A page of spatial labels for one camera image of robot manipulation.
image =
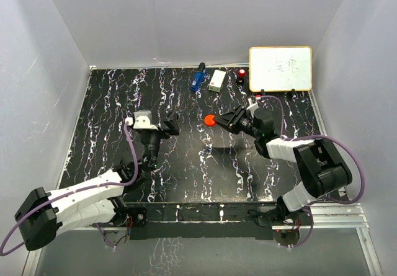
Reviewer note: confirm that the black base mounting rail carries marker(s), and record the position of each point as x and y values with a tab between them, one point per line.
143	220

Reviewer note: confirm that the aluminium frame rail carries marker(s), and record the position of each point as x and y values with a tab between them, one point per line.
322	215

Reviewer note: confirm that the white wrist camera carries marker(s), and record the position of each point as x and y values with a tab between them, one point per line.
253	106
141	120

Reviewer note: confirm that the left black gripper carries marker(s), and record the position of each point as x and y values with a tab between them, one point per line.
164	133

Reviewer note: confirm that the red cap black bottle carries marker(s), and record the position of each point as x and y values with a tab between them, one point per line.
241	76

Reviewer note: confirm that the white rectangular box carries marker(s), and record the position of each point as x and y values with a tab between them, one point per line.
216	82

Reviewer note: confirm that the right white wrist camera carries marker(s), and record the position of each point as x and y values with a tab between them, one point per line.
253	106

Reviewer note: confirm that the red round case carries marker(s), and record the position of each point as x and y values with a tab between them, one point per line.
209	120

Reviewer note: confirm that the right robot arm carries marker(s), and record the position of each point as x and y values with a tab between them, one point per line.
320	165

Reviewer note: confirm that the white dry-erase board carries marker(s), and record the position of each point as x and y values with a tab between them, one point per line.
280	69

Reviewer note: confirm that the blue stapler tool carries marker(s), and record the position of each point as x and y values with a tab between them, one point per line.
199	76

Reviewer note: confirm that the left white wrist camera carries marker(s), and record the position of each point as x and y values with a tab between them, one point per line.
141	120

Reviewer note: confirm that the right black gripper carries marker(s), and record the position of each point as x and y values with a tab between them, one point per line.
231	118

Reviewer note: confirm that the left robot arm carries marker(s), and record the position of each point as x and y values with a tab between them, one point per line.
77	201

